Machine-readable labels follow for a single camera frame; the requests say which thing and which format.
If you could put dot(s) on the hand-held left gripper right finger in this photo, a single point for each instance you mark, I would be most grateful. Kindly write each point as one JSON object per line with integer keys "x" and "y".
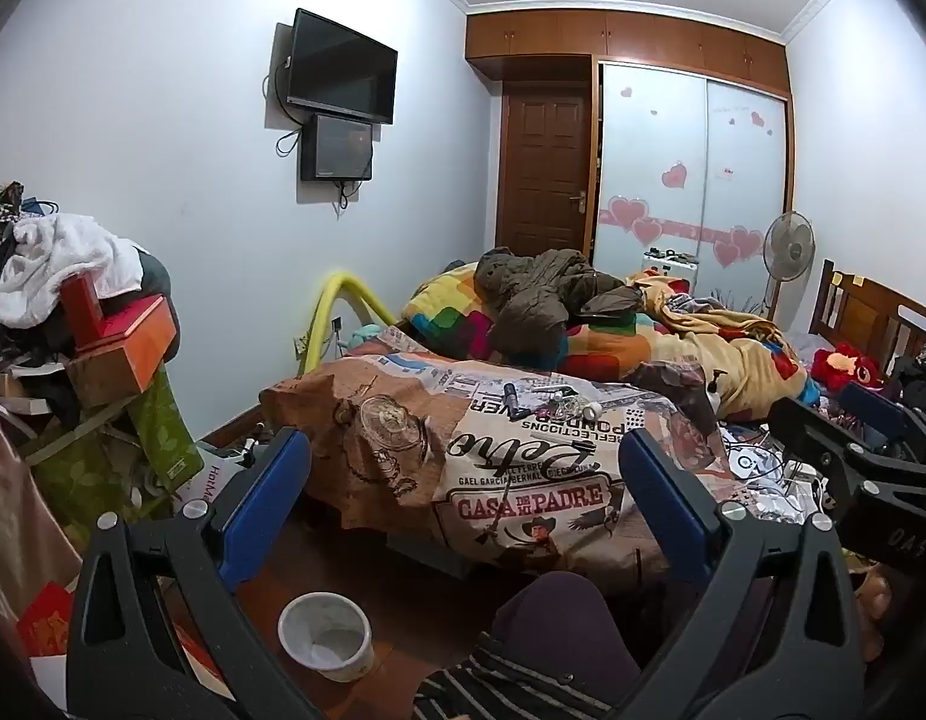
{"x": 658, "y": 502}

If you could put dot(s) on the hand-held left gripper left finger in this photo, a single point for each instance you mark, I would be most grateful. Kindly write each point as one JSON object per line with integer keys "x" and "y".
{"x": 264, "y": 495}

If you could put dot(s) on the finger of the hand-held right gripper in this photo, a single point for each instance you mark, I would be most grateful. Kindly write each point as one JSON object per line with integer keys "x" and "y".
{"x": 823, "y": 442}
{"x": 875, "y": 409}

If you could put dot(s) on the white plastic cup bin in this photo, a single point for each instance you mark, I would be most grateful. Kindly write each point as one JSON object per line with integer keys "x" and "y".
{"x": 324, "y": 637}

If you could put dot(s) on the purple lipstick tube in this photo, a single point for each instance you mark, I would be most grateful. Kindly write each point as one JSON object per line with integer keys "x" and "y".
{"x": 511, "y": 394}

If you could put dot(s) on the red plush toy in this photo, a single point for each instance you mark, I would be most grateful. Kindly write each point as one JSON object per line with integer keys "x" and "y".
{"x": 845, "y": 364}

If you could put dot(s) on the wooden bed headboard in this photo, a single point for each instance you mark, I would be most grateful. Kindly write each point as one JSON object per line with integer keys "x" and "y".
{"x": 860, "y": 315}

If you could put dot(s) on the yellow cartoon blanket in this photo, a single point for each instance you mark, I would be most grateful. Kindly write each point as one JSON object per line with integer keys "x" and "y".
{"x": 740, "y": 360}

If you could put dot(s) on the newspaper print blanket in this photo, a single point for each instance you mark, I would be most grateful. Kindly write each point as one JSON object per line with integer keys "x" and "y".
{"x": 403, "y": 450}

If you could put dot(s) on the person's leg in purple pants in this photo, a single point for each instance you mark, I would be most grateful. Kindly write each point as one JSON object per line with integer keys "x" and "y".
{"x": 568, "y": 622}

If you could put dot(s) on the standing electric fan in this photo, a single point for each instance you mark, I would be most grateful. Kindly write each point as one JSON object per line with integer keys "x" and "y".
{"x": 789, "y": 246}

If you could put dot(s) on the yellow foam tube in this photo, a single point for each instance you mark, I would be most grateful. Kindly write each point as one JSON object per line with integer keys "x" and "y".
{"x": 320, "y": 315}

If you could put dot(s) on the brown cardboard box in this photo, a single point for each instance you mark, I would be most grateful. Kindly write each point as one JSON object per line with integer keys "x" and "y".
{"x": 111, "y": 379}

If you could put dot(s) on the orange box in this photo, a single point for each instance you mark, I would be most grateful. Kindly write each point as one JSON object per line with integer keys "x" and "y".
{"x": 137, "y": 330}

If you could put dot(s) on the small white cabinet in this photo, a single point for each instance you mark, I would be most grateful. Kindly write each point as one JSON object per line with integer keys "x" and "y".
{"x": 669, "y": 266}

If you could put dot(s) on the grey striped cloth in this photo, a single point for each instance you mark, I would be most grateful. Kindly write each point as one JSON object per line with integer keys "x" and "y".
{"x": 508, "y": 682}

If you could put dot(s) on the pile of dark clothes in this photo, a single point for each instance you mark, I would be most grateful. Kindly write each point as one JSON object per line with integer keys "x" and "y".
{"x": 155, "y": 277}

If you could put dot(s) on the brown padded jacket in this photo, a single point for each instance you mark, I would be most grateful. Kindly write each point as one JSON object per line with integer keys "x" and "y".
{"x": 530, "y": 292}

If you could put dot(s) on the pink curtain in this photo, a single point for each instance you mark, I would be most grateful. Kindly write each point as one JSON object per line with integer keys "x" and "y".
{"x": 13, "y": 495}

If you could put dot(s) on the red paper packet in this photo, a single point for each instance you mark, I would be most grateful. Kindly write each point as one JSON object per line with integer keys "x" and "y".
{"x": 47, "y": 622}

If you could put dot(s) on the colourful patchwork quilt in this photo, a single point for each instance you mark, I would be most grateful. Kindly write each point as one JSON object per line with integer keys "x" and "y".
{"x": 448, "y": 315}

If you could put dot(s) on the red box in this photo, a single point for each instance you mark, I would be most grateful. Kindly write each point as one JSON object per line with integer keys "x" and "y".
{"x": 84, "y": 307}

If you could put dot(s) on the white towel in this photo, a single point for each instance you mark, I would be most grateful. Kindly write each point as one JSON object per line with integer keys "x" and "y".
{"x": 58, "y": 255}

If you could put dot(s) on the brown wooden door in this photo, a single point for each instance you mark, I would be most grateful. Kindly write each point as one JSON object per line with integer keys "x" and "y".
{"x": 545, "y": 172}

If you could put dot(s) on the white wardrobe with pink hearts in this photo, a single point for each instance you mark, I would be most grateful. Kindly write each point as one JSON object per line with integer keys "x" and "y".
{"x": 658, "y": 135}

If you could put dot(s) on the wooden overhead cabinet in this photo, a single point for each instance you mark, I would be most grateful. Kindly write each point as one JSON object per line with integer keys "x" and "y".
{"x": 620, "y": 34}

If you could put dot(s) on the wall mounted black television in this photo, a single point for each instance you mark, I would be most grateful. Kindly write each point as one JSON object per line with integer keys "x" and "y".
{"x": 343, "y": 67}

